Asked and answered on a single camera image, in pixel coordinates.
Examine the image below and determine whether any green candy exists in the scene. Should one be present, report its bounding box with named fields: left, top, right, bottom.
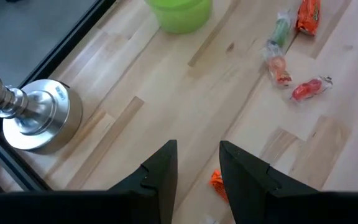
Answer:
left=267, top=11, right=293, bottom=49

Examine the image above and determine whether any red candy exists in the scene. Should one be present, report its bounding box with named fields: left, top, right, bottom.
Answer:
left=290, top=76, right=334, bottom=102

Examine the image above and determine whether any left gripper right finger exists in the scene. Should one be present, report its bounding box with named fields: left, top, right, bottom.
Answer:
left=219, top=141, right=318, bottom=224

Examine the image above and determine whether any white shade silver table lamp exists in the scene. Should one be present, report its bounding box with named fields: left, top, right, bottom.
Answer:
left=0, top=65, right=83, bottom=155

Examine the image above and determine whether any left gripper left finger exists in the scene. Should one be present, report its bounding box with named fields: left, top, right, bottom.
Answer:
left=109, top=139, right=178, bottom=224

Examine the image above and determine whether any pink candy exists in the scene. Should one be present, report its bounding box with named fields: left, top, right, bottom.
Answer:
left=262, top=42, right=293, bottom=88

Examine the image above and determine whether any black aluminium table frame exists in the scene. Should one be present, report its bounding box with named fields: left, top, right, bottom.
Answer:
left=0, top=0, right=117, bottom=200

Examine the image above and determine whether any green plastic bucket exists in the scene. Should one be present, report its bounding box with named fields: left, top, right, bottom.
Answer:
left=144, top=0, right=213, bottom=34

